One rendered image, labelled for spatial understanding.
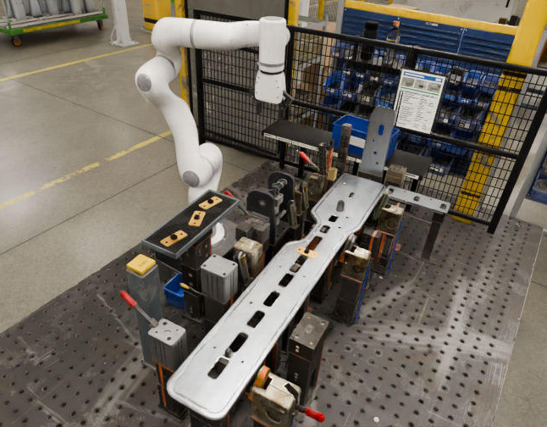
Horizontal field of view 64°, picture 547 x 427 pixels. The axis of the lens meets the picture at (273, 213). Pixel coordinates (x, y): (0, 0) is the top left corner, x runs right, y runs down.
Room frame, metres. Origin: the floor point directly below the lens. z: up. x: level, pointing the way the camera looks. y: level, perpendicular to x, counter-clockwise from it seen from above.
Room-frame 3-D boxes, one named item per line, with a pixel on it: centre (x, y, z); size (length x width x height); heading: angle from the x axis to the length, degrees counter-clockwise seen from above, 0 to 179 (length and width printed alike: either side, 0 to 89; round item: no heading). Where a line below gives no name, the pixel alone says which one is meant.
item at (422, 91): (2.13, -0.67, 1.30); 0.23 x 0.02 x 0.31; 64
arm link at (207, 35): (1.54, 0.14, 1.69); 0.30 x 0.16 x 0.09; 77
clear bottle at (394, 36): (2.30, -0.54, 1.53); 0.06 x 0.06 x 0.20
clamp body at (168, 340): (0.81, 0.28, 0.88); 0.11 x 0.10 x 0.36; 64
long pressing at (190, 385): (1.24, -0.13, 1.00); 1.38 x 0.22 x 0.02; 154
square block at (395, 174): (1.87, -0.58, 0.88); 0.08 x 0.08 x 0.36; 64
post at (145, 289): (0.97, 0.38, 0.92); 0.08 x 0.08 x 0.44; 64
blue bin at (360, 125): (2.12, -0.44, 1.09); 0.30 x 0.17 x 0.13; 58
